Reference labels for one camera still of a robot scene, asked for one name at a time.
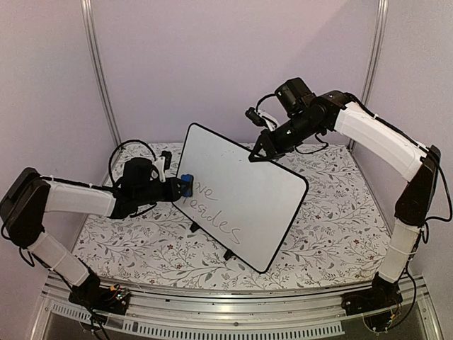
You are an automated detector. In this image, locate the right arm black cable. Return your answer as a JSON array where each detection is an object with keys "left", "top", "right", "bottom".
[{"left": 254, "top": 92, "right": 330, "bottom": 153}]

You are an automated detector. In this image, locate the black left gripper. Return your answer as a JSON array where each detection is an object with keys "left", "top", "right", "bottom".
[{"left": 134, "top": 177, "right": 189, "bottom": 207}]

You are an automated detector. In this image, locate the small black-framed whiteboard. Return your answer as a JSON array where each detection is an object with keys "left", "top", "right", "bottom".
[{"left": 174, "top": 123, "right": 309, "bottom": 273}]

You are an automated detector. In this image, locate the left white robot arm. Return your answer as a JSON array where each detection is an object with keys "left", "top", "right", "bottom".
[{"left": 1, "top": 157, "right": 194, "bottom": 307}]

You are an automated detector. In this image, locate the aluminium corner post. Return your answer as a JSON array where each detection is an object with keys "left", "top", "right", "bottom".
[
  {"left": 80, "top": 0, "right": 122, "bottom": 146},
  {"left": 348, "top": 0, "right": 389, "bottom": 149}
]

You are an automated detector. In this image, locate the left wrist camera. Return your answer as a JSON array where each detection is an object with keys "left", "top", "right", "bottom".
[{"left": 160, "top": 150, "right": 172, "bottom": 171}]

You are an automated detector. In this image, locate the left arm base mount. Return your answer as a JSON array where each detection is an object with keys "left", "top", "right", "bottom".
[{"left": 69, "top": 282, "right": 131, "bottom": 315}]

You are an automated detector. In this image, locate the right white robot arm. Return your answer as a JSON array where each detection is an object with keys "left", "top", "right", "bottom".
[{"left": 245, "top": 78, "right": 442, "bottom": 309}]

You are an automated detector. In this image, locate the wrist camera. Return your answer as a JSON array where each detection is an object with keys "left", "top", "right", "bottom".
[
  {"left": 160, "top": 150, "right": 172, "bottom": 171},
  {"left": 245, "top": 107, "right": 267, "bottom": 128}
]

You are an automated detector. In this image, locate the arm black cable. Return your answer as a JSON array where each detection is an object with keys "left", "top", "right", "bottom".
[
  {"left": 254, "top": 92, "right": 330, "bottom": 153},
  {"left": 107, "top": 139, "right": 159, "bottom": 185}
]

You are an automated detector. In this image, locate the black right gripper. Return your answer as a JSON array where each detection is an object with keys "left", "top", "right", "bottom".
[{"left": 248, "top": 113, "right": 321, "bottom": 164}]

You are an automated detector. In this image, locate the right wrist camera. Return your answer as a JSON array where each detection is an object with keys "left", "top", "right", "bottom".
[{"left": 245, "top": 107, "right": 267, "bottom": 128}]

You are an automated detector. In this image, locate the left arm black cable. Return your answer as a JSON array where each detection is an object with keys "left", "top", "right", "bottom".
[{"left": 107, "top": 139, "right": 159, "bottom": 185}]

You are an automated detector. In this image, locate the right aluminium corner post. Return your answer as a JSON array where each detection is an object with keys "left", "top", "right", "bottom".
[{"left": 348, "top": 0, "right": 389, "bottom": 149}]

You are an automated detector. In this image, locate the left aluminium corner post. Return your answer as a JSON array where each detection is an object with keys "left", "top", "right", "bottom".
[{"left": 80, "top": 0, "right": 122, "bottom": 146}]

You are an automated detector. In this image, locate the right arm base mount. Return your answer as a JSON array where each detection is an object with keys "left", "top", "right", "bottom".
[{"left": 341, "top": 276, "right": 403, "bottom": 316}]

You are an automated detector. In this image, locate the blue whiteboard eraser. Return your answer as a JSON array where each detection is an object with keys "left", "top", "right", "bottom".
[{"left": 180, "top": 174, "right": 194, "bottom": 197}]

